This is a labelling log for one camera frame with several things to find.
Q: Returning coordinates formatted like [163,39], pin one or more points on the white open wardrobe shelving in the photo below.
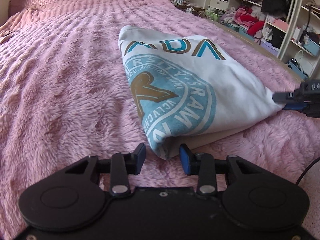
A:
[291,28]

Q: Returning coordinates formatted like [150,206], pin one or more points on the red clothing on shelf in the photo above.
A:
[254,24]

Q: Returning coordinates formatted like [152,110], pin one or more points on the blue storage bin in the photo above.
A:
[295,66]

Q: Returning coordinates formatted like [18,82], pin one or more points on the green storage basket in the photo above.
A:
[214,14]

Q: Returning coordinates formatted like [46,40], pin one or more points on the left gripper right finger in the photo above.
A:
[205,167]

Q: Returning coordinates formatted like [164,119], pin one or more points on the white printed t-shirt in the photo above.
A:
[188,90]

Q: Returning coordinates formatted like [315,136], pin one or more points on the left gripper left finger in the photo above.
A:
[119,166]

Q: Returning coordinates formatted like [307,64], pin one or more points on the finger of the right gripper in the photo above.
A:
[297,106]
[287,97]

